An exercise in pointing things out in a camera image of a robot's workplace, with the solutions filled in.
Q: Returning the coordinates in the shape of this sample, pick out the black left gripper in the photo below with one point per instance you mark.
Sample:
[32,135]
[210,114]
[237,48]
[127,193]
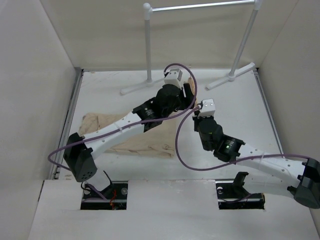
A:
[186,101]

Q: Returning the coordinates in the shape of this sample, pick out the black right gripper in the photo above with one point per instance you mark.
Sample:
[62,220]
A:
[197,120]

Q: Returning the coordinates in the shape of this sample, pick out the wooden clothes hanger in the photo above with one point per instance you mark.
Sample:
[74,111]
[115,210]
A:
[192,86]

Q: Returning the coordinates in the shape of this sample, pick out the beige trousers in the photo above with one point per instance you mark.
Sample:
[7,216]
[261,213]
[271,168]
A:
[157,142]

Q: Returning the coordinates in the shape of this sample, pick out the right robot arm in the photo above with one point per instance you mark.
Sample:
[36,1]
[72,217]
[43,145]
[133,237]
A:
[289,175]

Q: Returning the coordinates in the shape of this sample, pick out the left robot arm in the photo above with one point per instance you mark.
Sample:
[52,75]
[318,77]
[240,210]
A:
[81,151]

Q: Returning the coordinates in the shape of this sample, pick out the white clothes rack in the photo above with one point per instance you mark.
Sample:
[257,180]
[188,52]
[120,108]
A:
[204,35]

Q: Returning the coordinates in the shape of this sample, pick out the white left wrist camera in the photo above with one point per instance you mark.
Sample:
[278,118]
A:
[174,77]

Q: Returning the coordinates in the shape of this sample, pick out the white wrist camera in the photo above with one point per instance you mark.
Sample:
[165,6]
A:
[207,109]
[174,77]

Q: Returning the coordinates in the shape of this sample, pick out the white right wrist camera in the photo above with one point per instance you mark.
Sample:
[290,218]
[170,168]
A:
[207,109]

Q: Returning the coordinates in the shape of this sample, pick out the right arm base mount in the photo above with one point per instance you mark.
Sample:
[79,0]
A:
[231,197]

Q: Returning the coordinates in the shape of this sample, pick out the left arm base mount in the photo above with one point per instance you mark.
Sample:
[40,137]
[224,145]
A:
[113,198]

